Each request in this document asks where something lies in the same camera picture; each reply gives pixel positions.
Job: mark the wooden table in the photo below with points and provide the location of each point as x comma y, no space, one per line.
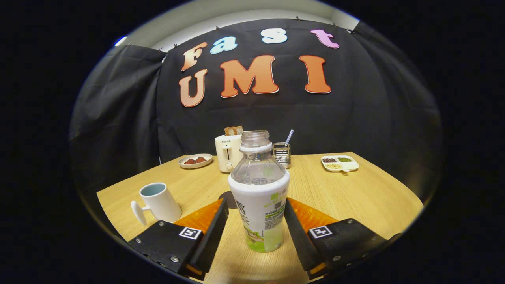
355,197

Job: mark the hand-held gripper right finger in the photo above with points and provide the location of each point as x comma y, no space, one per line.
298,236

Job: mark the white divided snack tray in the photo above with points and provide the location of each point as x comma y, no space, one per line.
340,163

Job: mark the dark round coaster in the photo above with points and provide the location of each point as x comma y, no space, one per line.
226,199

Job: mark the ceiling light strip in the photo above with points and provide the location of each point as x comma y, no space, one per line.
120,40

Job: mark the black backdrop cloth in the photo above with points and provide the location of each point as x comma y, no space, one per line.
355,118

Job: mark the white cup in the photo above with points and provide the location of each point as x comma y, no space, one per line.
163,203

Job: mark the cream toaster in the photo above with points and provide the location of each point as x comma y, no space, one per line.
227,152

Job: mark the metal mesh holder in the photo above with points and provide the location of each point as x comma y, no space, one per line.
282,156

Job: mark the striped straw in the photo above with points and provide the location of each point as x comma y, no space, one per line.
289,137

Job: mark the toast slice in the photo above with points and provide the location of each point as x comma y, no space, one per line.
229,131
238,130

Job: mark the small white plate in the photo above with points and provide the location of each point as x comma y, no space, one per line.
195,165

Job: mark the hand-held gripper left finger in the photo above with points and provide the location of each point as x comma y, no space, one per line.
215,232

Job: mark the clear juice bottle green label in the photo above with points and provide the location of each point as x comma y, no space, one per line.
258,205

